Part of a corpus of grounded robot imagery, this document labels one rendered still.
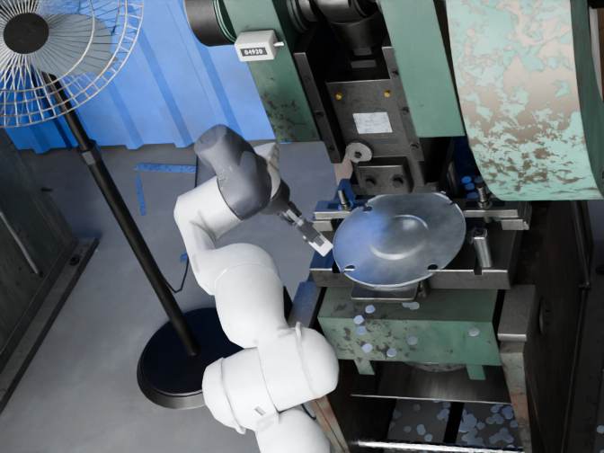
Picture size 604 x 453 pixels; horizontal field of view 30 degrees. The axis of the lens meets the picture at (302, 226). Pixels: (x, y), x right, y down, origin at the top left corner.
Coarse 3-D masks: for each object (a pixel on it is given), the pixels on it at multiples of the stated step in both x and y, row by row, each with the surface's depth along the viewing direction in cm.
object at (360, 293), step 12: (360, 288) 233; (372, 288) 232; (384, 288) 231; (396, 288) 230; (408, 288) 229; (420, 288) 242; (360, 300) 231; (372, 300) 230; (384, 300) 229; (396, 300) 228; (408, 300) 227
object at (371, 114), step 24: (336, 72) 222; (360, 72) 220; (384, 72) 218; (336, 96) 221; (360, 96) 220; (384, 96) 219; (360, 120) 225; (384, 120) 223; (360, 144) 228; (384, 144) 228; (408, 144) 226; (432, 144) 238; (360, 168) 230; (384, 168) 229; (408, 168) 230; (384, 192) 234; (408, 192) 232
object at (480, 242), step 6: (480, 228) 234; (474, 234) 233; (480, 234) 232; (486, 234) 232; (474, 240) 233; (480, 240) 232; (486, 240) 233; (480, 246) 234; (486, 246) 233; (480, 252) 235; (486, 252) 234; (492, 252) 237; (480, 258) 236; (486, 258) 236; (492, 258) 237; (480, 264) 238; (486, 264) 237; (492, 264) 237
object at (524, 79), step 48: (480, 0) 164; (528, 0) 161; (576, 0) 165; (480, 48) 167; (528, 48) 164; (576, 48) 164; (480, 96) 171; (528, 96) 169; (576, 96) 166; (480, 144) 178; (528, 144) 176; (576, 144) 173; (528, 192) 191; (576, 192) 188
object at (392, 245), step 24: (360, 216) 248; (384, 216) 246; (408, 216) 243; (432, 216) 242; (456, 216) 240; (336, 240) 245; (360, 240) 243; (384, 240) 240; (408, 240) 238; (432, 240) 237; (456, 240) 235; (360, 264) 238; (384, 264) 236; (408, 264) 234
